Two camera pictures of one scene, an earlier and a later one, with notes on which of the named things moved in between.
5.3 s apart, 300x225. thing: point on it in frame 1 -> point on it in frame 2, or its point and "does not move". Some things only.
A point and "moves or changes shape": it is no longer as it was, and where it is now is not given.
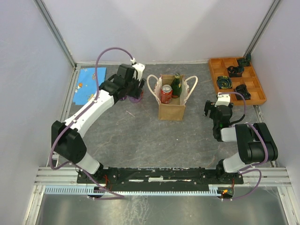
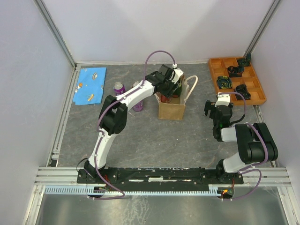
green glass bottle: [176, 86] does not move
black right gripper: [209, 106] does not move
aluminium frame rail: [65, 176] does not move
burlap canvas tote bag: [171, 92] does not move
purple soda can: [134, 100] moves or changes shape
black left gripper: [136, 93] -> [168, 93]
